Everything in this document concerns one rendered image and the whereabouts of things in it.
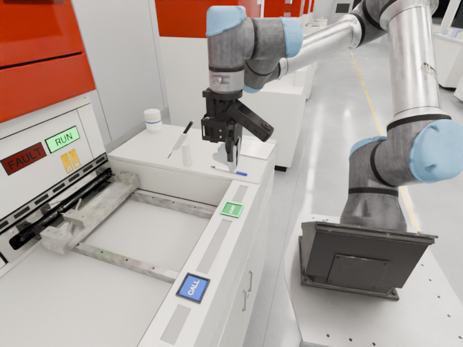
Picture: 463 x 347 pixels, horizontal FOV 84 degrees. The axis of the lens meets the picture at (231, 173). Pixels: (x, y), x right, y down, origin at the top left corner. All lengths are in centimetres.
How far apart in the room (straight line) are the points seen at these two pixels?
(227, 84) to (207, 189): 49
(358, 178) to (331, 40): 37
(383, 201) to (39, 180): 96
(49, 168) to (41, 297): 37
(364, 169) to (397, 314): 37
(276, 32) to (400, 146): 34
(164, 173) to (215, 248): 44
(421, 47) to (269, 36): 34
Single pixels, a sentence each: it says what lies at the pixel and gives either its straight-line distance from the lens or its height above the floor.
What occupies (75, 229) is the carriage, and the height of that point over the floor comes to 88.
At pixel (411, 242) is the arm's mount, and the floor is 103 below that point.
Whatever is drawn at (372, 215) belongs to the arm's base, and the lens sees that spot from 69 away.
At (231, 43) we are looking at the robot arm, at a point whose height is 140.
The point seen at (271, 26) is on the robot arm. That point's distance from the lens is 57.
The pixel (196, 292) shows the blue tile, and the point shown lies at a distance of 59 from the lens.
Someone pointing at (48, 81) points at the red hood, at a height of 129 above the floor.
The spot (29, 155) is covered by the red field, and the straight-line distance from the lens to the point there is 94.
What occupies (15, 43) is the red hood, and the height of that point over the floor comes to 138.
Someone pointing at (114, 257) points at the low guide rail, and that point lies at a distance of 85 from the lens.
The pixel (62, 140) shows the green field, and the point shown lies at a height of 110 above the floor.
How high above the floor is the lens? 146
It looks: 33 degrees down
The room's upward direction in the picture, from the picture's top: straight up
